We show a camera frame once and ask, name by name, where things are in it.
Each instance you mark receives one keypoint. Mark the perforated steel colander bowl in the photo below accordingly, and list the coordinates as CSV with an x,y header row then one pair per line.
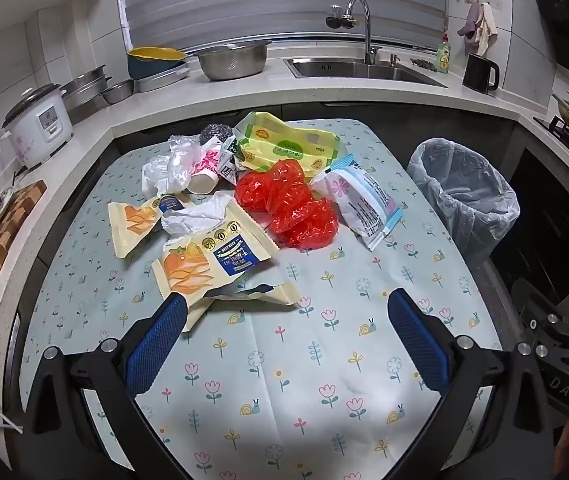
x,y
232,62

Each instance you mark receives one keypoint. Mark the green dish soap bottle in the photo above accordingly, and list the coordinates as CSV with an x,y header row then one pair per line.
x,y
443,57

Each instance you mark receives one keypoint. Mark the stacked steel steamer pots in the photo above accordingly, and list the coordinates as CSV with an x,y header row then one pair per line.
x,y
87,92

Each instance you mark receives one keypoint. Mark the blue basin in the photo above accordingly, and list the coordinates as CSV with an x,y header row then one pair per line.
x,y
149,67

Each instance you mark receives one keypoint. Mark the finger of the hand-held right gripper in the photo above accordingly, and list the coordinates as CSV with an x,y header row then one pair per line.
x,y
532,302

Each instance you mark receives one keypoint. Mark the steel wool scrubber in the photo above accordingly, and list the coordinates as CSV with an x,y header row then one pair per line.
x,y
214,135

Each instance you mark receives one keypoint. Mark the clear plastic bag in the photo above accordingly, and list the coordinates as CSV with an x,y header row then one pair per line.
x,y
172,165

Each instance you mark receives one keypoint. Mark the white paper towel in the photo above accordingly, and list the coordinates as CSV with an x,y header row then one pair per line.
x,y
189,220

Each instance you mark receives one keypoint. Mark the black mug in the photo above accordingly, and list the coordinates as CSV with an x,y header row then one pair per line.
x,y
479,74

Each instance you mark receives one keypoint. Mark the floral tablecloth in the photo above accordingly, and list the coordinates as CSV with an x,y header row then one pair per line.
x,y
314,360

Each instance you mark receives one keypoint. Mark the white rice cooker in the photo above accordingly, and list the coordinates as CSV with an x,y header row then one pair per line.
x,y
39,125

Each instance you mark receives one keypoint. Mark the sink soap pump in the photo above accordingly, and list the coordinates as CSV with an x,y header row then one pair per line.
x,y
393,59

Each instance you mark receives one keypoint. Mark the pink printed paper cup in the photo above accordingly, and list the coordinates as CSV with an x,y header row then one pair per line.
x,y
204,176

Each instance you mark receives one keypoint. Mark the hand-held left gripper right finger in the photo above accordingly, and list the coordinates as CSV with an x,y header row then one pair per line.
x,y
417,345

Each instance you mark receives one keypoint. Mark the small milk carton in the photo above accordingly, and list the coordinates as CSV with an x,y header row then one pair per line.
x,y
228,165

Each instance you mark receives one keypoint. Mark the chrome faucet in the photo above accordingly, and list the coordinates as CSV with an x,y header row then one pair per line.
x,y
367,35

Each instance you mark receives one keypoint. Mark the steel sink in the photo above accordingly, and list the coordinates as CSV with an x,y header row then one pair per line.
x,y
364,72

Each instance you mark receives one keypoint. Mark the small steel bowl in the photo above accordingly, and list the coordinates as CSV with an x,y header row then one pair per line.
x,y
118,91

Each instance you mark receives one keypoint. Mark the black built-in oven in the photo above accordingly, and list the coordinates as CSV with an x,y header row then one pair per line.
x,y
549,240

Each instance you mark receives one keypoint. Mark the trash bin with plastic liner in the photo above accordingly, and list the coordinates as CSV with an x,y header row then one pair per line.
x,y
469,200

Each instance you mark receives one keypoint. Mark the yellow snack wrapper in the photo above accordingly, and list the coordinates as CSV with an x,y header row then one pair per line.
x,y
214,265
132,230

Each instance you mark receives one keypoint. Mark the cream hanging cloth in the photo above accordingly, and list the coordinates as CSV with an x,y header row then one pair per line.
x,y
487,27

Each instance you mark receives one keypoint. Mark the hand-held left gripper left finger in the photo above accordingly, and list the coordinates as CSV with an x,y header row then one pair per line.
x,y
157,345

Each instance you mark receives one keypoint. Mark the purple hanging cloth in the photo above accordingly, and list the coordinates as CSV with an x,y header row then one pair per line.
x,y
472,22

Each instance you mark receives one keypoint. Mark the red plastic bag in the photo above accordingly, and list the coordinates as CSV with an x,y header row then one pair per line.
x,y
294,210

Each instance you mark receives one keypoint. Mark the white blue snack bag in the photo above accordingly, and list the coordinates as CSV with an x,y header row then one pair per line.
x,y
359,205

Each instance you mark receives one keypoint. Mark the steel tray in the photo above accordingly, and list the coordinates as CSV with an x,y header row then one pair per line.
x,y
159,82

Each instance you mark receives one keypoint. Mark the yellow green wipes packet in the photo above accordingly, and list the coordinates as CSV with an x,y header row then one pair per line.
x,y
284,145

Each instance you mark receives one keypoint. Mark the dark scouring pad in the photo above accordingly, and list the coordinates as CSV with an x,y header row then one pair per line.
x,y
422,63

